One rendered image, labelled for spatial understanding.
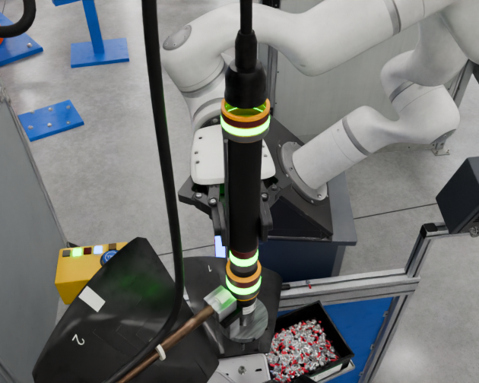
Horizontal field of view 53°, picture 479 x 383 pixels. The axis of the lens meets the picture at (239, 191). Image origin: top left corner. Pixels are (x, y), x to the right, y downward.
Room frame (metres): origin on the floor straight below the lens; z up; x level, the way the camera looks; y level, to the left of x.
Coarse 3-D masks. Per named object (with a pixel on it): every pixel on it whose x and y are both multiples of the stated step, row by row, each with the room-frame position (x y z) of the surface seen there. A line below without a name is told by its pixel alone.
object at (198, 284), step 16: (208, 256) 0.60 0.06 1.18; (192, 272) 0.55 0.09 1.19; (224, 272) 0.57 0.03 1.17; (272, 272) 0.60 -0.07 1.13; (192, 288) 0.52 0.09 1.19; (208, 288) 0.52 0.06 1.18; (224, 288) 0.52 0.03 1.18; (272, 288) 0.54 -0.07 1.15; (192, 304) 0.48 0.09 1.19; (272, 304) 0.50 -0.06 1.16; (208, 320) 0.45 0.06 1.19; (272, 320) 0.46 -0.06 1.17; (208, 336) 0.42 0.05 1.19; (224, 336) 0.42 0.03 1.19; (272, 336) 0.42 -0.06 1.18; (224, 352) 0.39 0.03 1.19; (240, 352) 0.39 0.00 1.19; (256, 352) 0.39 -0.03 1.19
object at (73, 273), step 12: (60, 252) 0.69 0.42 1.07; (72, 252) 0.69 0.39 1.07; (60, 264) 0.66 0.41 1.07; (72, 264) 0.66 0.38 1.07; (84, 264) 0.66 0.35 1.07; (96, 264) 0.66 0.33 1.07; (60, 276) 0.63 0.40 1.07; (72, 276) 0.63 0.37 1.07; (84, 276) 0.63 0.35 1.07; (60, 288) 0.61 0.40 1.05; (72, 288) 0.61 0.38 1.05; (72, 300) 0.61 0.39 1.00
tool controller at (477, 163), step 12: (468, 168) 0.80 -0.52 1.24; (456, 180) 0.82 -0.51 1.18; (468, 180) 0.78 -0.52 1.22; (444, 192) 0.84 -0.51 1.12; (456, 192) 0.80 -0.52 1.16; (468, 192) 0.77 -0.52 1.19; (444, 204) 0.82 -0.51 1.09; (456, 204) 0.79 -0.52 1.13; (468, 204) 0.75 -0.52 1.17; (444, 216) 0.81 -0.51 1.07; (456, 216) 0.77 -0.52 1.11; (468, 216) 0.74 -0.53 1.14; (456, 228) 0.76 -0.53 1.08; (468, 228) 0.76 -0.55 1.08
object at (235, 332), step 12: (204, 300) 0.32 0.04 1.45; (228, 300) 0.32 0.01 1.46; (216, 312) 0.31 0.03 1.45; (228, 312) 0.31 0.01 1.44; (240, 312) 0.32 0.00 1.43; (264, 312) 0.36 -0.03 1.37; (216, 324) 0.33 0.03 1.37; (228, 324) 0.31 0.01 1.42; (252, 324) 0.34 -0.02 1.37; (264, 324) 0.34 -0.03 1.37; (228, 336) 0.32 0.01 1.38; (240, 336) 0.32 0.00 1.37; (252, 336) 0.32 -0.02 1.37
